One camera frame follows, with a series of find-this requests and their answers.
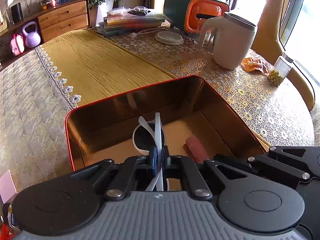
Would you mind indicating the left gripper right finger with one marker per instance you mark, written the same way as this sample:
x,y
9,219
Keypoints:
x,y
166,159

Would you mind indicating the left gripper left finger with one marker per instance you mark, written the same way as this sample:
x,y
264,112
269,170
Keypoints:
x,y
153,162

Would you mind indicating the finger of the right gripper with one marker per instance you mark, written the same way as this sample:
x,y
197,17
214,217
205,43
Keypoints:
x,y
290,166

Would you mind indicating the white sunglasses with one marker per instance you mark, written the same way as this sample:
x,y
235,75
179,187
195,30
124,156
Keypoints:
x,y
146,135

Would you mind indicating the pink bar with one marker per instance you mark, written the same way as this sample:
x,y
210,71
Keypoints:
x,y
195,150

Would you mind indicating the lace gold tablecloth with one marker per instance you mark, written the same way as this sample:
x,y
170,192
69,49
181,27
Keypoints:
x,y
278,114

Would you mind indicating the jar of yellow beans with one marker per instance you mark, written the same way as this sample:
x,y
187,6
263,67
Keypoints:
x,y
280,70

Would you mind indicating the orange snack wrapper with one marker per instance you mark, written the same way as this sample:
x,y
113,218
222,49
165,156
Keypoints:
x,y
251,64

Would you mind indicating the yellow table runner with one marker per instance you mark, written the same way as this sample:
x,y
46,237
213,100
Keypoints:
x,y
97,68

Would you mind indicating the white round lid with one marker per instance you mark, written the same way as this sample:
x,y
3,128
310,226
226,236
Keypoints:
x,y
169,38

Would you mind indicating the beige chair back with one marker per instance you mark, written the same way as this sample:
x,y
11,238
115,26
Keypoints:
x,y
274,27

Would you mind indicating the quilted beige mat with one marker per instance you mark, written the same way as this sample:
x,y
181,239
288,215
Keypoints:
x,y
33,111

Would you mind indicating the white electric kettle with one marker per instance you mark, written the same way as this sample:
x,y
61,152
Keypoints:
x,y
233,37

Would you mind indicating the stack of plastic folders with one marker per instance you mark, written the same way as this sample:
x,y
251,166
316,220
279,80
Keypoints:
x,y
125,20

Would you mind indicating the green orange tissue box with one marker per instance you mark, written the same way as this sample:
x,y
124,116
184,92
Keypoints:
x,y
189,15

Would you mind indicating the pink sticky note pad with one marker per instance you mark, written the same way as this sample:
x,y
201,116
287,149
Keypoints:
x,y
7,187

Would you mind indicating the purple kettlebell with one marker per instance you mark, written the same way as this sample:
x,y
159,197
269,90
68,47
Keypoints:
x,y
32,39

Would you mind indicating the wooden tv cabinet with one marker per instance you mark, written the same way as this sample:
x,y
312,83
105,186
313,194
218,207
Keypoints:
x,y
53,22

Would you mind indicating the pink small bag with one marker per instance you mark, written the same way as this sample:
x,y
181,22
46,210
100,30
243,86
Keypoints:
x,y
17,44

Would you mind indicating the black cylinder speaker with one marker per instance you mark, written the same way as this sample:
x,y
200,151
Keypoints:
x,y
17,14

